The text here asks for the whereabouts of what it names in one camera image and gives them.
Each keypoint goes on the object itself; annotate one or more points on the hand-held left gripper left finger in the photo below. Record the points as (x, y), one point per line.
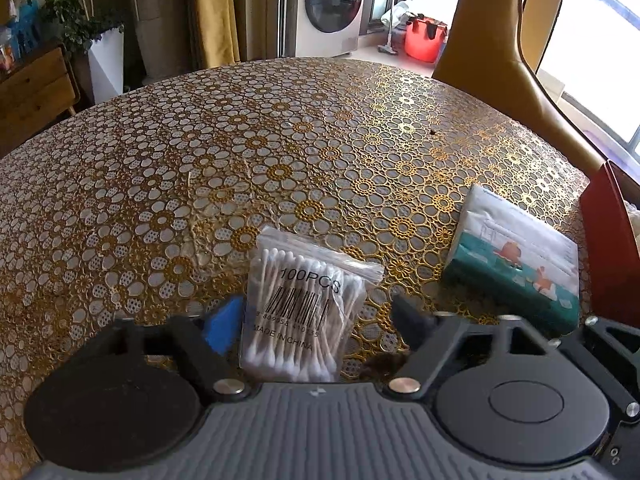
(222, 325)

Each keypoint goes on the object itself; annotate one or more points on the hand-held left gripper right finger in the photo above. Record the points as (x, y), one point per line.
(410, 320)

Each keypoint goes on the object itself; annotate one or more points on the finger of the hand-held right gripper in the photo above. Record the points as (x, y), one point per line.
(615, 360)

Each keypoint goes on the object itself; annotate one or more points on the bag of cotton swabs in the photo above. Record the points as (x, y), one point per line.
(300, 310)

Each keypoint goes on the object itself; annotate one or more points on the red box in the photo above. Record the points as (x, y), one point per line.
(607, 250)

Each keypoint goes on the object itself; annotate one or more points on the green white tissue pack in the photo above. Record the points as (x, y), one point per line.
(500, 260)

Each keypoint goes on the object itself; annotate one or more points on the red basin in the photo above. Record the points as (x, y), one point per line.
(425, 40)

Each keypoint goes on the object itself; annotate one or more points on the white square planter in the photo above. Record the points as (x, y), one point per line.
(106, 67)

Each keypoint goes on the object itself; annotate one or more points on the brown leather chair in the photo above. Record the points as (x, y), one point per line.
(485, 35)

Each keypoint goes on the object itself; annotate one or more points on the wooden drawer cabinet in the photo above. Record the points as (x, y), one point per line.
(35, 90)

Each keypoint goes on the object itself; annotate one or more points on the yellow curtain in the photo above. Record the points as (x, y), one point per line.
(215, 10)

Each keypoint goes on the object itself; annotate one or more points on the beige curtain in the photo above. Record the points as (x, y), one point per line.
(165, 15)

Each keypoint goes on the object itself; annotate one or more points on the white washing machine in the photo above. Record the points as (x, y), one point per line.
(330, 5)

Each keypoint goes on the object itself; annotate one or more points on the green potted plant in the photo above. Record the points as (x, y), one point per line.
(70, 10)

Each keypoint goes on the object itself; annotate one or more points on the blue package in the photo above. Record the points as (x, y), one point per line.
(25, 30)

